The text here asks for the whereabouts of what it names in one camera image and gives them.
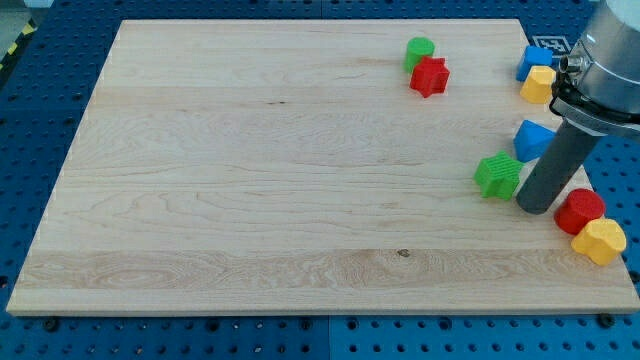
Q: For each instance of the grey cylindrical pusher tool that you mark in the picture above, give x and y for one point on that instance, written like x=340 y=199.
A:
x=563 y=157

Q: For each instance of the green star block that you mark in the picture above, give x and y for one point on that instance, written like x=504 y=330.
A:
x=498 y=176

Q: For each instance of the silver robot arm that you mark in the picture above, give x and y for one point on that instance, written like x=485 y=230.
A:
x=596 y=93

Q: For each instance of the red star block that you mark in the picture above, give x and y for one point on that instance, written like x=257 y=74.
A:
x=430 y=76

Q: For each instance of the blue triangle block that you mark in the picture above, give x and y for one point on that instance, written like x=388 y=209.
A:
x=531 y=141

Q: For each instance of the red cylinder block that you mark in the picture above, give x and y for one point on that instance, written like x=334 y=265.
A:
x=579 y=208

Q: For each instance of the yellow hexagon block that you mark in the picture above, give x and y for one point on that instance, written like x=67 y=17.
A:
x=537 y=87

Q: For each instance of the blue cube block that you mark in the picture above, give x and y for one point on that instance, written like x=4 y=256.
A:
x=532 y=56

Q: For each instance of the yellow heart block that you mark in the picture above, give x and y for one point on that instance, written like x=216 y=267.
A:
x=601 y=240

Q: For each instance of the fiducial marker tag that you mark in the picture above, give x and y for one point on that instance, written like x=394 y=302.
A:
x=557 y=44

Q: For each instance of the green cylinder block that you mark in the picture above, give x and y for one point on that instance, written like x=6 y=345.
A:
x=416 y=49

